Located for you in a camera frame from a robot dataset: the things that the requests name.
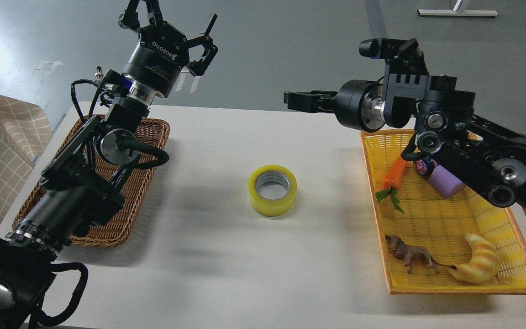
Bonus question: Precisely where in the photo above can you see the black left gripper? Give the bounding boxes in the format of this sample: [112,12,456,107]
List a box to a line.
[118,0,219,98]

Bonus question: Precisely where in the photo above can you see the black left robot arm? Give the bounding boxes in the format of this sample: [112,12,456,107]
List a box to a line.
[0,0,218,329]

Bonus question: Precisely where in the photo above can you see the brown wicker basket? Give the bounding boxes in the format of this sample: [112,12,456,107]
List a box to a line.
[10,118,170,248]

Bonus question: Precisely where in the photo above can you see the toy croissant bread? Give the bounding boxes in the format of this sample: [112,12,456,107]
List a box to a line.
[447,233,501,284]

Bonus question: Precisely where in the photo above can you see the white metal stand base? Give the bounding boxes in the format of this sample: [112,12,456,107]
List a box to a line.
[417,0,499,18]

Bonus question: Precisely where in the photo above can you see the yellow tape roll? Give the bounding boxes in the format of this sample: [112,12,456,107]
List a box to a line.
[247,164,298,217]

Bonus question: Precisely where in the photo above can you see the yellow plastic basket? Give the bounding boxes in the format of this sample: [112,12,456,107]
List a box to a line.
[359,129,526,295]

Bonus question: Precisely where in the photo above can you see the orange toy carrot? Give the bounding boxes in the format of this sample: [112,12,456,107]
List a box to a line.
[374,156,407,214]

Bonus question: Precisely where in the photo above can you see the purple foam block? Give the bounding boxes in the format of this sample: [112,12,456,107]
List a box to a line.
[427,166,466,198]

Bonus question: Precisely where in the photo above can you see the small purple can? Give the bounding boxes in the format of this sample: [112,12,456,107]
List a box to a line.
[413,156,439,175]

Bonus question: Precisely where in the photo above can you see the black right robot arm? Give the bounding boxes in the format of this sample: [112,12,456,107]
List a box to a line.
[284,39,526,294]

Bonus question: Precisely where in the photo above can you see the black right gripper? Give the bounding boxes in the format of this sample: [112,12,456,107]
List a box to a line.
[284,80,385,133]

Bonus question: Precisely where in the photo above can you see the brown toy lion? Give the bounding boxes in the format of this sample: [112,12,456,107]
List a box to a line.
[384,234,450,274]

